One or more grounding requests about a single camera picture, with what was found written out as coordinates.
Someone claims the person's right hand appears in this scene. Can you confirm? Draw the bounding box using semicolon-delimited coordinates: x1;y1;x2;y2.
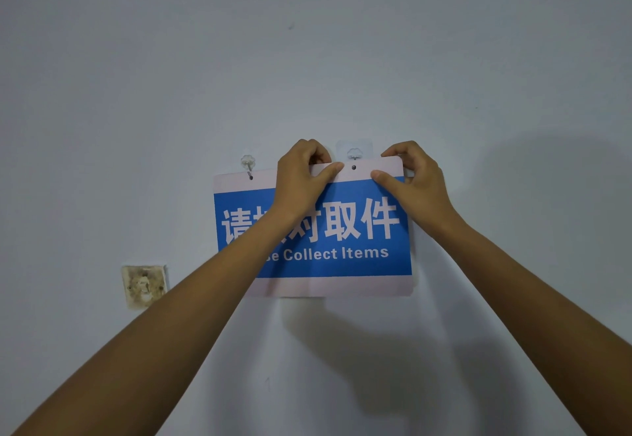
370;141;462;239

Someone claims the person's left hand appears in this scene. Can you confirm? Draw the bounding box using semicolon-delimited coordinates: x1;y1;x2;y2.
271;139;345;220

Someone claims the blue and white sign board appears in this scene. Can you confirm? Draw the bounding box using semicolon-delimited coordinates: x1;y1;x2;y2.
213;156;414;298

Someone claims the person's left forearm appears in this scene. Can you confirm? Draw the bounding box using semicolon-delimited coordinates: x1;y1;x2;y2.
12;206;302;436

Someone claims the person's right forearm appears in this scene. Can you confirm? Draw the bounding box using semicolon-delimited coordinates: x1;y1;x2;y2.
432;218;632;436

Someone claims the dirty white wall socket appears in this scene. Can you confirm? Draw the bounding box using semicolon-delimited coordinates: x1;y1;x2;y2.
121;265;169;310

